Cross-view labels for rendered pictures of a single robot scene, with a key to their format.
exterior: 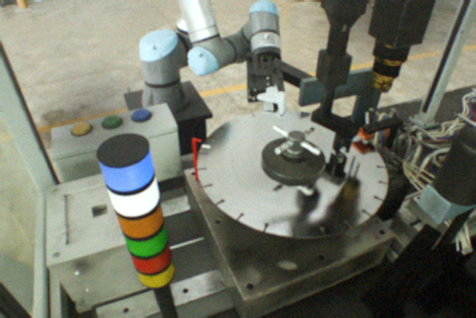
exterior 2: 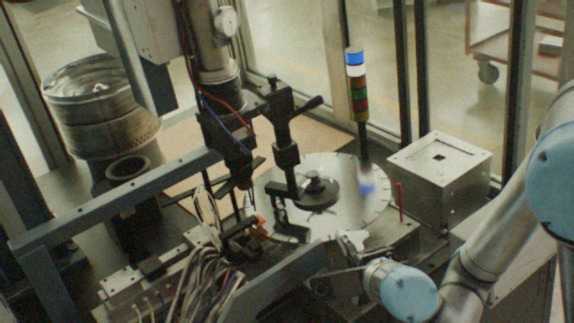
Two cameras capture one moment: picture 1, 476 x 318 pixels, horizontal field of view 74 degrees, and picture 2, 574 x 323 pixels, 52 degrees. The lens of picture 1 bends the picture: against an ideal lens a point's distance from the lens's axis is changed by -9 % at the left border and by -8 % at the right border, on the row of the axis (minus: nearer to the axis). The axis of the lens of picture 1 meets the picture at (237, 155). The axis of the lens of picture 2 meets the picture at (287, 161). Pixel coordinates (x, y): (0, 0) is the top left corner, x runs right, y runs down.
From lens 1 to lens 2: 158 cm
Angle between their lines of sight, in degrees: 108
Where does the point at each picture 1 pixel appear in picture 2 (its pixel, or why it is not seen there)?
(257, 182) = (335, 172)
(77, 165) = not seen: hidden behind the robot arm
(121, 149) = (354, 49)
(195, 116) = not seen: outside the picture
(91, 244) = (421, 143)
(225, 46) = (449, 274)
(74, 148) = not seen: hidden behind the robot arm
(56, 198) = (475, 151)
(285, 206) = (313, 166)
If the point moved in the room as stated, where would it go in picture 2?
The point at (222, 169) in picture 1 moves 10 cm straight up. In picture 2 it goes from (362, 172) to (359, 135)
